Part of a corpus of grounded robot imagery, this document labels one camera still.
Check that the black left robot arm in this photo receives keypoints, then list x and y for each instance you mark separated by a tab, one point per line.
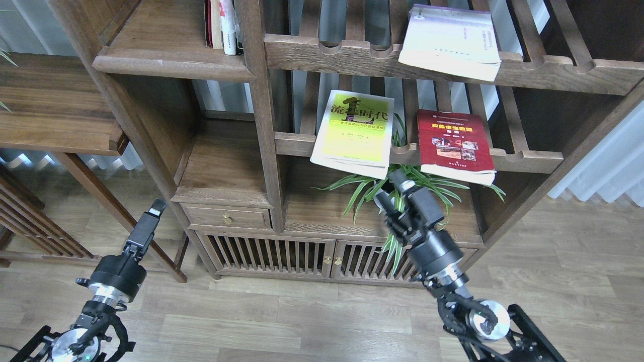
99	334

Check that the white curtain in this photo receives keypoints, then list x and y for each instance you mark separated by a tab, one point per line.
613	170

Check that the yellow green book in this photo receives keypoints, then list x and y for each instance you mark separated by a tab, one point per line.
355	134

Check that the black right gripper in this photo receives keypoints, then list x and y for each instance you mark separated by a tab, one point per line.
431	250

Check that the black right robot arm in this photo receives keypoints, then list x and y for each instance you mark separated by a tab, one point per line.
486	330

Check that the white purple book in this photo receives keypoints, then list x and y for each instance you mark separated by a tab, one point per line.
453	41

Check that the wooden side table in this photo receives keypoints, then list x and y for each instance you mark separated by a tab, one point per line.
50	104

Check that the dark wooden bookshelf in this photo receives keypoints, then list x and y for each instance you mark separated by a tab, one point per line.
233	134

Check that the spider plant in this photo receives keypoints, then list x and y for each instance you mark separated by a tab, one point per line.
368	187

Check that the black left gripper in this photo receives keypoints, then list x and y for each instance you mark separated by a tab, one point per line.
117	279

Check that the upright white book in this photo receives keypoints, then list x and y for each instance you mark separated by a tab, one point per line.
227	24

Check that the brass drawer knob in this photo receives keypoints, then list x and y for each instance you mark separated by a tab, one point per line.
226	219

